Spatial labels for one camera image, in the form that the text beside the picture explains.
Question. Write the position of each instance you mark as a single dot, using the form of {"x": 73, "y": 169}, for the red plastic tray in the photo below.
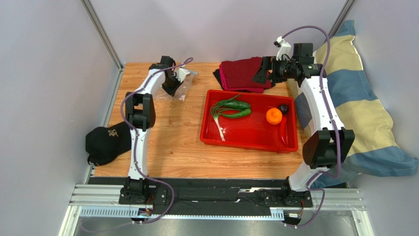
{"x": 253, "y": 131}

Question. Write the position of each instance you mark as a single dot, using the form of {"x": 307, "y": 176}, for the aluminium rail frame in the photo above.
{"x": 100, "y": 201}

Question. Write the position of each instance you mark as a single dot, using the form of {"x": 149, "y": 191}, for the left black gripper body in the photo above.
{"x": 170, "y": 85}

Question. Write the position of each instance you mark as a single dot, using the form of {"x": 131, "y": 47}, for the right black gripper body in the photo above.
{"x": 268, "y": 68}

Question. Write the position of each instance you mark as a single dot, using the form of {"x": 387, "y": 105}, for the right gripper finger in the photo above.
{"x": 261, "y": 77}
{"x": 266, "y": 64}

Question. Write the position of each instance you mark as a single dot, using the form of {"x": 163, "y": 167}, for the dark red folded cloth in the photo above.
{"x": 237, "y": 75}

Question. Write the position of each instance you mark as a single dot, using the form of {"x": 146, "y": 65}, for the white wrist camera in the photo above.
{"x": 181, "y": 74}
{"x": 283, "y": 47}

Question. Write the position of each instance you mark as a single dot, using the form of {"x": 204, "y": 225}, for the orange fruit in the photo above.
{"x": 274, "y": 116}

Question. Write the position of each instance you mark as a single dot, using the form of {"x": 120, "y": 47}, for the lower green pepper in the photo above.
{"x": 239, "y": 114}

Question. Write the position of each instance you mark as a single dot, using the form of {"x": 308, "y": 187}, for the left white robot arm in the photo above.
{"x": 138, "y": 112}

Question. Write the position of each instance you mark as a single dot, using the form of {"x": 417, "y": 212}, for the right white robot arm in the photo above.
{"x": 330, "y": 141}

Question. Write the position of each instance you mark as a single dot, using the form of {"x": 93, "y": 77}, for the clear zip top bag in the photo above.
{"x": 182, "y": 91}

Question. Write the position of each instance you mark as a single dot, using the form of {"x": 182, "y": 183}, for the black cap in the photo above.
{"x": 105, "y": 144}

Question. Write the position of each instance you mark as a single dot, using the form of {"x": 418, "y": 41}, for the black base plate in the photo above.
{"x": 200, "y": 197}

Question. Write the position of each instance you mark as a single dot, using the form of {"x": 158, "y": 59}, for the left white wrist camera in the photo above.
{"x": 181, "y": 74}

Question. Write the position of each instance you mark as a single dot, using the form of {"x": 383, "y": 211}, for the striped blue yellow pillow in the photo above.
{"x": 374, "y": 151}

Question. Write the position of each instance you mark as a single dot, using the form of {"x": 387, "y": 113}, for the upper green cucumber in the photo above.
{"x": 235, "y": 104}

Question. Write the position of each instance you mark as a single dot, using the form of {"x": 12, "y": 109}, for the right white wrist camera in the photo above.
{"x": 283, "y": 47}

